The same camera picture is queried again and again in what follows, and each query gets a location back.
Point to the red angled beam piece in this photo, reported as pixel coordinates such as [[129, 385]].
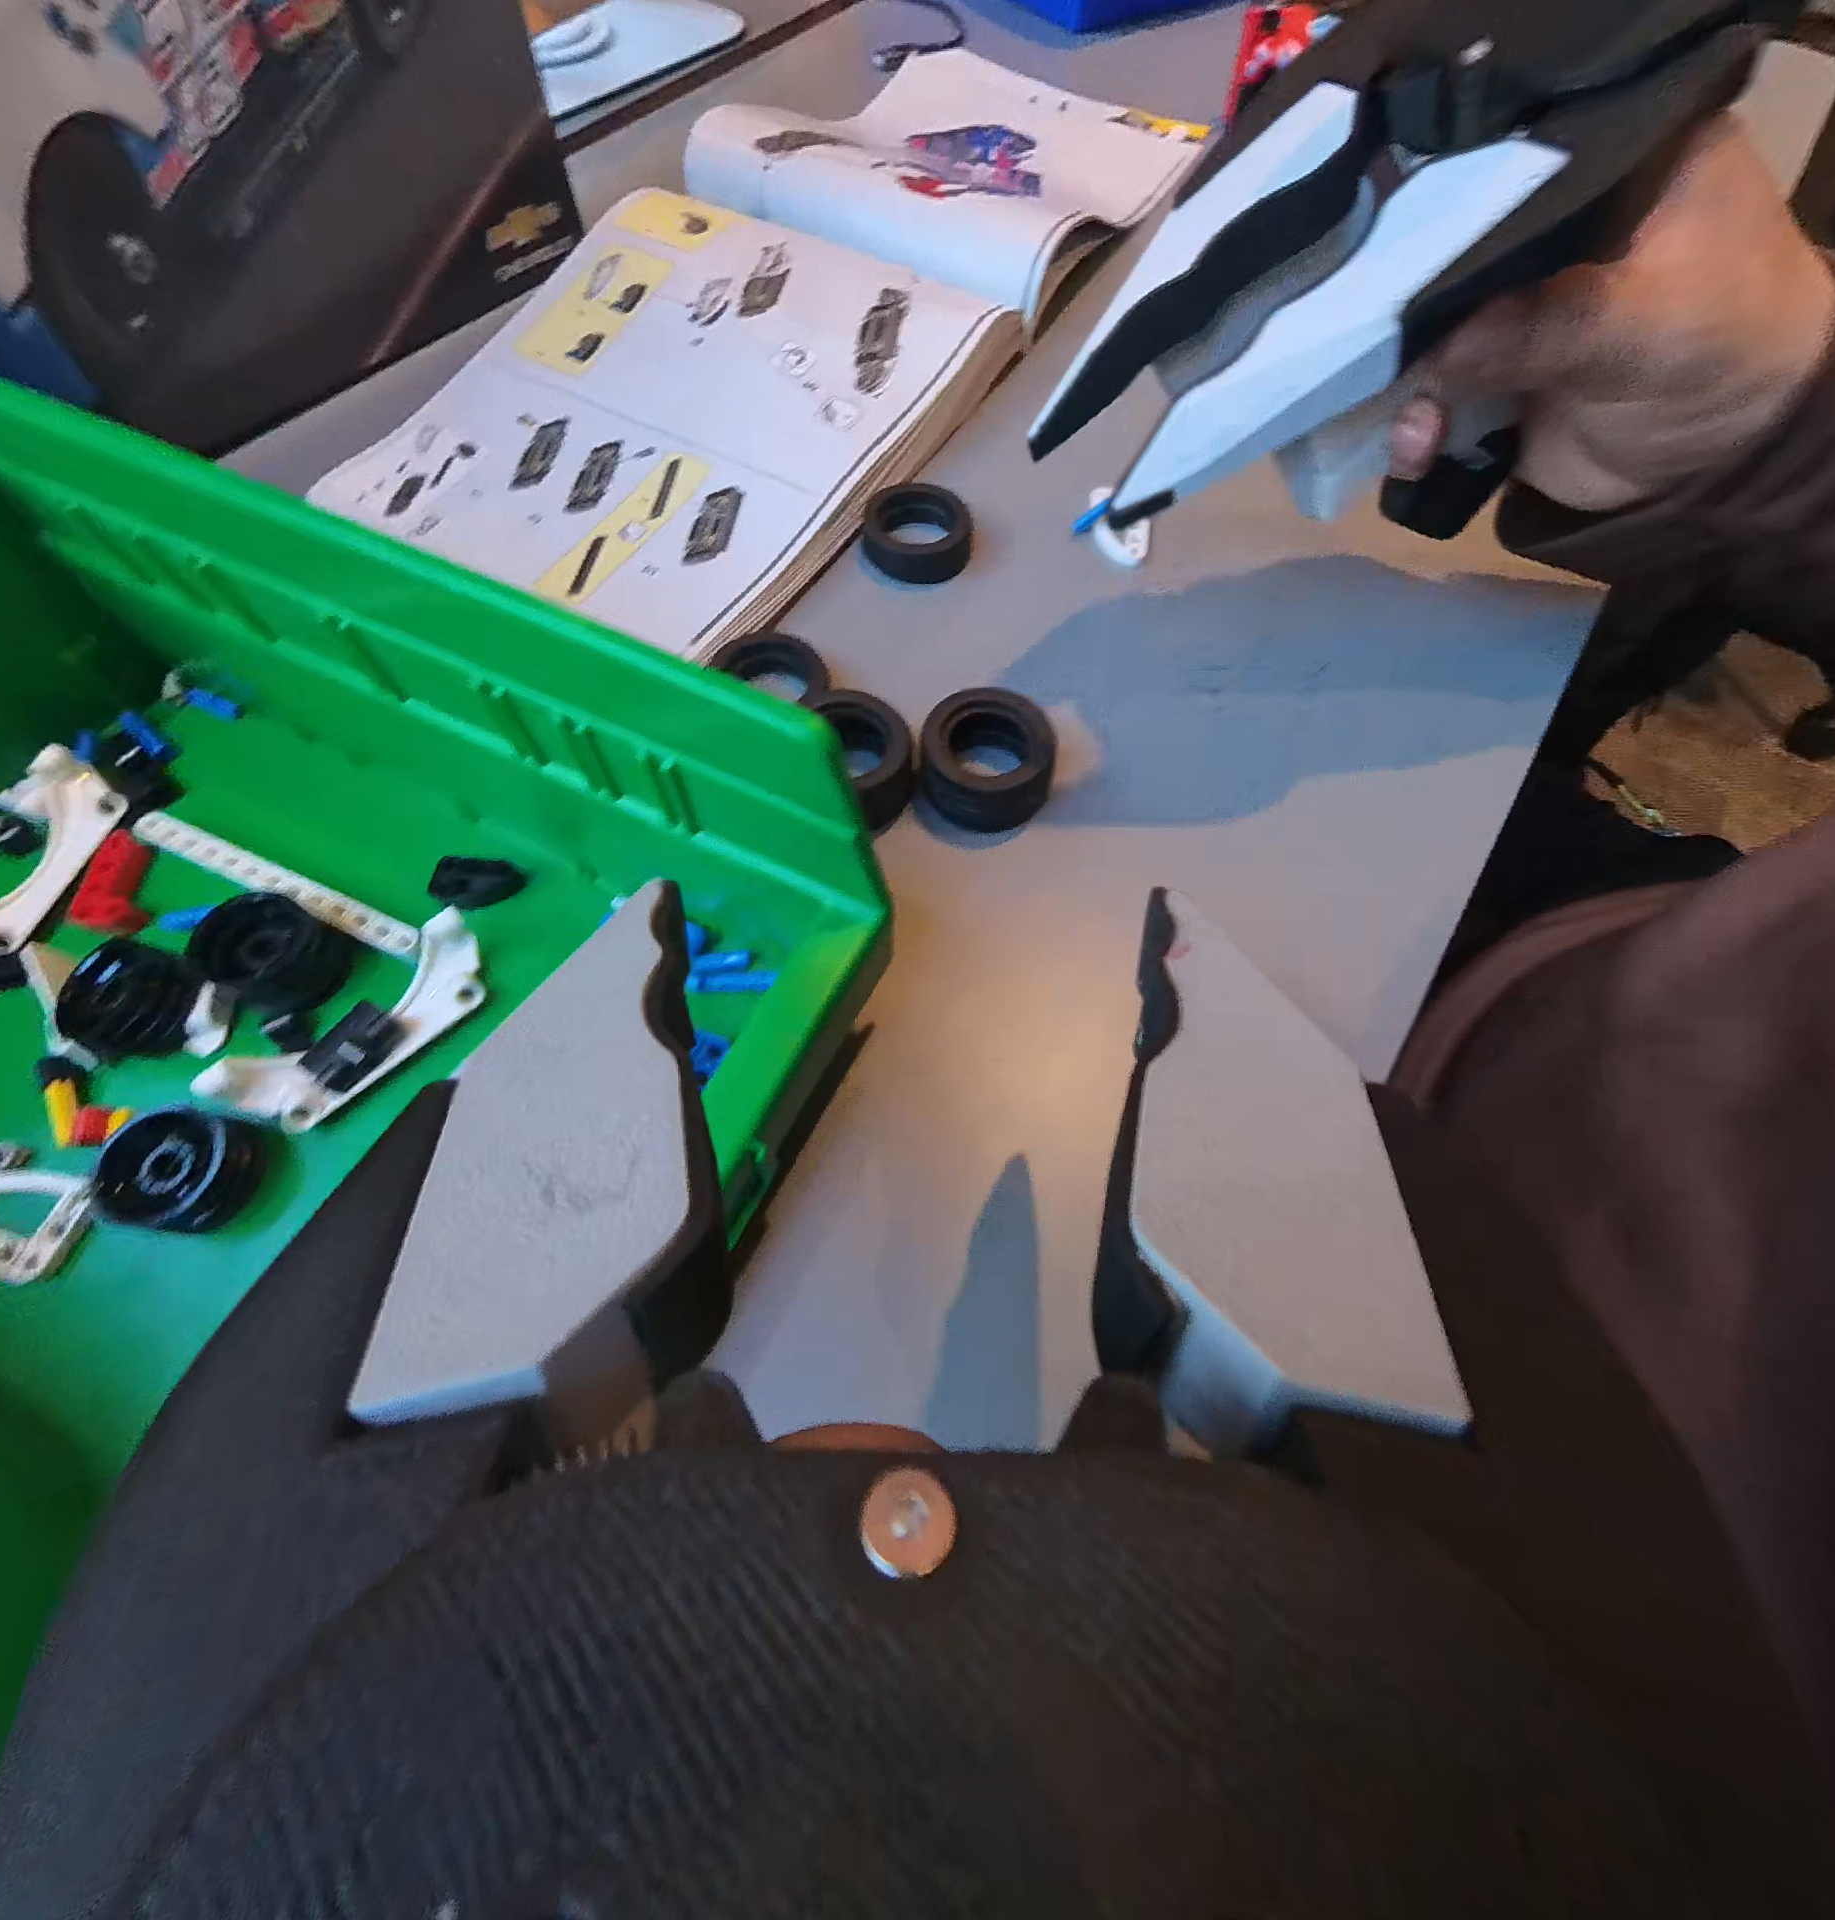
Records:
[[108, 885]]

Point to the black car set box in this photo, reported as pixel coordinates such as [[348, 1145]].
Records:
[[333, 226]]

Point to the person's black trousers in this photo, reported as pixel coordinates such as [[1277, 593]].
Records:
[[1577, 840]]

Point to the black rubber tyre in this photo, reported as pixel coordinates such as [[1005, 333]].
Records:
[[889, 766], [739, 655], [879, 541], [940, 780]]

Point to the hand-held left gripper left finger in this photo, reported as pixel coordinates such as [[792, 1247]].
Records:
[[557, 1186]]

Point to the person's right hand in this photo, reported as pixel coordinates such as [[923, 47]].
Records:
[[1652, 345]]

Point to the scattered small brick pieces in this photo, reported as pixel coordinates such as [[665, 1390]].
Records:
[[724, 966]]

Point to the yellow axle piece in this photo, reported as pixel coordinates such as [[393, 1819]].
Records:
[[62, 1101]]

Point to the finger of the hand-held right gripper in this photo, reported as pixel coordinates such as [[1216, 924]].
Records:
[[1249, 195], [1338, 331]]

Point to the white curved fender piece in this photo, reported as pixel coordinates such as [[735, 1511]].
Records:
[[48, 840], [437, 976]]

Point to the green plastic bin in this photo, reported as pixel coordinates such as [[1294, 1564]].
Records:
[[407, 676]]

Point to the person's right forearm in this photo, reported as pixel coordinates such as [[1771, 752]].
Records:
[[1802, 495]]

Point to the long white holed beam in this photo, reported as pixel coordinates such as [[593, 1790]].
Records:
[[288, 891]]

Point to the open instruction booklet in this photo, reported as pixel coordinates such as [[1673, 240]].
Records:
[[799, 301]]

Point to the white rounded flat base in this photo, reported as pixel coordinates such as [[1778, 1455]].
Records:
[[632, 46]]

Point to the toy brick race car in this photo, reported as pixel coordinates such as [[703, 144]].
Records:
[[1278, 46]]

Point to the person's brown hoodie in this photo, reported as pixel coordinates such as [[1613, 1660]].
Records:
[[1652, 1201]]

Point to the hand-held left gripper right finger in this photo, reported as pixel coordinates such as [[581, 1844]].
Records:
[[1278, 1201]]

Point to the black wedge piece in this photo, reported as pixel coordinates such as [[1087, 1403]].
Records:
[[475, 880]]

